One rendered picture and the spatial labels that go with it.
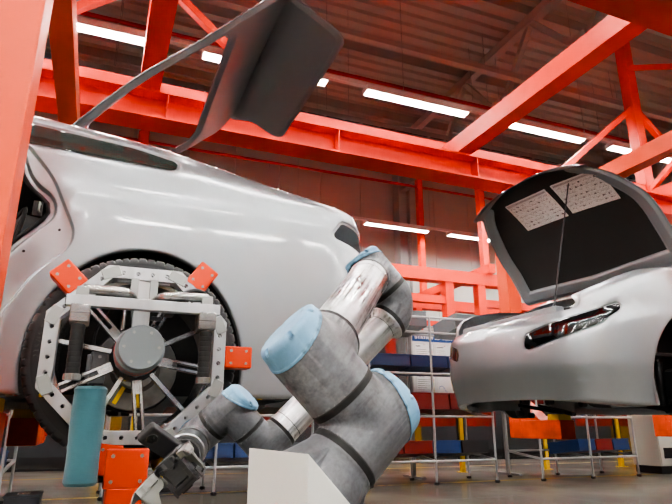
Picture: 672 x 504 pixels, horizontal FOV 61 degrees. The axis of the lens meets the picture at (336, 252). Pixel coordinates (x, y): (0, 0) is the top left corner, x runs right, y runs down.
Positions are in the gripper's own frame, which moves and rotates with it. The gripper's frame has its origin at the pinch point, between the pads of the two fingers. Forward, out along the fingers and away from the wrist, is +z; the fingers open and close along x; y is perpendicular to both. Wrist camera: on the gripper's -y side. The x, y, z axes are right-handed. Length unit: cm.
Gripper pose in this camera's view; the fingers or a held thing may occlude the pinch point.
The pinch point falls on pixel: (158, 476)
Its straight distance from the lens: 127.4
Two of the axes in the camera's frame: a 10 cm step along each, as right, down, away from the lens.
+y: 6.6, 7.5, 0.1
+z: 0.6, -0.5, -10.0
